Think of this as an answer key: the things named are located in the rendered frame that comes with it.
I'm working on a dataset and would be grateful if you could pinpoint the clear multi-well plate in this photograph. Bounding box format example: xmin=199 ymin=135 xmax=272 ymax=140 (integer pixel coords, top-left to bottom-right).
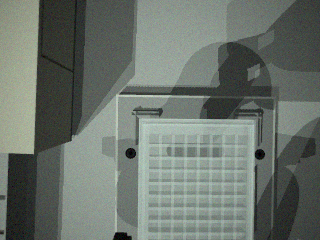
xmin=138 ymin=118 xmax=256 ymax=240

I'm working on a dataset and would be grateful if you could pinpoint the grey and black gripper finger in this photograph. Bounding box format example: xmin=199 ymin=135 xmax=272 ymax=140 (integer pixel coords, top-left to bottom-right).
xmin=113 ymin=232 xmax=132 ymax=240

